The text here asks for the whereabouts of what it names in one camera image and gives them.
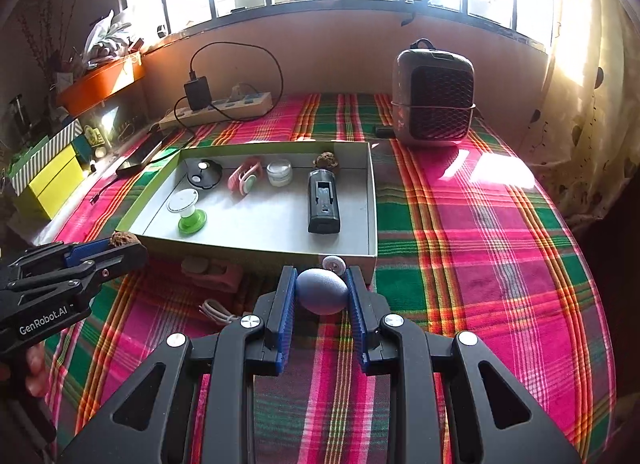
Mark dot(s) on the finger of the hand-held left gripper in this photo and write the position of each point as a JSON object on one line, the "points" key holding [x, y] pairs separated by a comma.
{"points": [[90, 251], [120, 261]]}

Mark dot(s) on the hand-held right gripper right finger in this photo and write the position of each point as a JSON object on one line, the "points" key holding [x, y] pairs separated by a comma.
{"points": [[356, 316]]}

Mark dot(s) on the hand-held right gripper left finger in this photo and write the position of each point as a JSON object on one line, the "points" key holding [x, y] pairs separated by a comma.
{"points": [[286, 316]]}

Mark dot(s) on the smooth brown walnut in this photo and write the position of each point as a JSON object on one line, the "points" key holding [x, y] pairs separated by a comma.
{"points": [[124, 240]]}

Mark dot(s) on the grey egg-shaped toy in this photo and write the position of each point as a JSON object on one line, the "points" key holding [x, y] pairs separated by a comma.
{"points": [[322, 291]]}

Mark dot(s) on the green and white cardboard box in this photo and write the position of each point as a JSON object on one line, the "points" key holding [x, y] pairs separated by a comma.
{"points": [[265, 224]]}

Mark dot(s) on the black rectangular battery device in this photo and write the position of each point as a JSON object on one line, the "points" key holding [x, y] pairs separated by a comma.
{"points": [[324, 201]]}

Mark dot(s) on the black round device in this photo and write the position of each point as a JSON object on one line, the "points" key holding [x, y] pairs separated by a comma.
{"points": [[202, 174]]}

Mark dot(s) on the white round jar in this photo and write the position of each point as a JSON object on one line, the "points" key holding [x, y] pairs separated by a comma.
{"points": [[278, 172]]}

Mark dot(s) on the person's left hand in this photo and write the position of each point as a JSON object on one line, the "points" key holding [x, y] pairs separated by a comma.
{"points": [[36, 369]]}

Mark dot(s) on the green and white suction cup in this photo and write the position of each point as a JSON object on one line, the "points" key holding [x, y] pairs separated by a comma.
{"points": [[187, 211]]}

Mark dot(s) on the pale pink tape dispenser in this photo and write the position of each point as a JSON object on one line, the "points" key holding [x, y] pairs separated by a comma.
{"points": [[210, 271]]}

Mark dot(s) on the yellow striped boxes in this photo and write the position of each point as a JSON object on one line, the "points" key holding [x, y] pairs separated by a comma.
{"points": [[45, 156]]}

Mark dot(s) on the black phone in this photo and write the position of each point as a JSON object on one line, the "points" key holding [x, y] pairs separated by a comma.
{"points": [[142, 156]]}

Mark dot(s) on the small green picture card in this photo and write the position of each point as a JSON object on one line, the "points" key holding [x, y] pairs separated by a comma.
{"points": [[93, 136]]}

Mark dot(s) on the plaid blanket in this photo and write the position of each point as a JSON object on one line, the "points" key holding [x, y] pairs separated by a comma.
{"points": [[475, 244]]}

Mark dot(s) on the rough brown walnut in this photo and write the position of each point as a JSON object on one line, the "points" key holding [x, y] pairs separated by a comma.
{"points": [[327, 161]]}

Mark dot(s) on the orange planter box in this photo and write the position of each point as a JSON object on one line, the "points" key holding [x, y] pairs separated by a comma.
{"points": [[102, 81]]}

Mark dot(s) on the black charger adapter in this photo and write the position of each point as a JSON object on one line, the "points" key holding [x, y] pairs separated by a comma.
{"points": [[196, 93]]}

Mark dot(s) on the white power strip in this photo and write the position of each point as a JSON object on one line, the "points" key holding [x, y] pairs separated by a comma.
{"points": [[225, 107]]}

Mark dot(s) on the dried branches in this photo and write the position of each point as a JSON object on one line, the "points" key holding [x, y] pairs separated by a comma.
{"points": [[42, 43]]}

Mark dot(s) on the potted plants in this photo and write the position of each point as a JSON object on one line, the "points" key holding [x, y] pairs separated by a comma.
{"points": [[107, 36]]}

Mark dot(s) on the grey portable air cooler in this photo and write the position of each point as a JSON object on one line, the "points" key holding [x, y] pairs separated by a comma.
{"points": [[432, 93]]}

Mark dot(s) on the cream patterned curtain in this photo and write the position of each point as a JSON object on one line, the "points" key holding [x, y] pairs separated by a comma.
{"points": [[585, 83]]}

